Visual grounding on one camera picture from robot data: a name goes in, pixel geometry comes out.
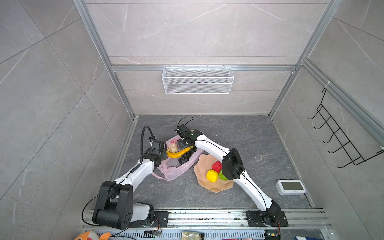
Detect beige fake mushroom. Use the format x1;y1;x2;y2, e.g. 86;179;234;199
168;143;179;153

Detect pink plastic bag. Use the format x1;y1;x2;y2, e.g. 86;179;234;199
152;148;204;181

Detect pink scalloped bowl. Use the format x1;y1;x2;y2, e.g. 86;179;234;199
194;155;234;193

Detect red fake strawberry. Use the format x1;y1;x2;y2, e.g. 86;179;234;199
212;161;222;173

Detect yellow fake lemon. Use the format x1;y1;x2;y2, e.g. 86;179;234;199
206;170;219;183

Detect green fake fruit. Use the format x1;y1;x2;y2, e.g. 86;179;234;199
219;171;229;181

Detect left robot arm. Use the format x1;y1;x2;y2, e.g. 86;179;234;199
92;140;168;230

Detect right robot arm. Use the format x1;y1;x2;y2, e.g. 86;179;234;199
176;125;283;226

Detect yellow fake banana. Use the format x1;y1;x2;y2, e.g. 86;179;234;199
167;146;194;159

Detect dark fake grapes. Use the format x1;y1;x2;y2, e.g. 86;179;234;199
179;150;195;165

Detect white digital timer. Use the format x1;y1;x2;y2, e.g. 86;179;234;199
276;180;307;196

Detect orange plush toy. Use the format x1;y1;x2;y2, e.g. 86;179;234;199
75;231;112;240

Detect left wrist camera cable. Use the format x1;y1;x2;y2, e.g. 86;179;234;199
140;125;157;164

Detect white wire mesh basket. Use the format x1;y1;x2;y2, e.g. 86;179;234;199
162;67;235;95

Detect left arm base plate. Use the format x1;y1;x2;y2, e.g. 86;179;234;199
129;211;170;228

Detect aluminium front rail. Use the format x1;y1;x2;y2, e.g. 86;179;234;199
81;209;338;240

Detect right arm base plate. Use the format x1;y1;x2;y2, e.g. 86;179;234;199
245;211;289;227

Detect black wire hook rack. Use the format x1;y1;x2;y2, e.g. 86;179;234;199
308;88;384;169

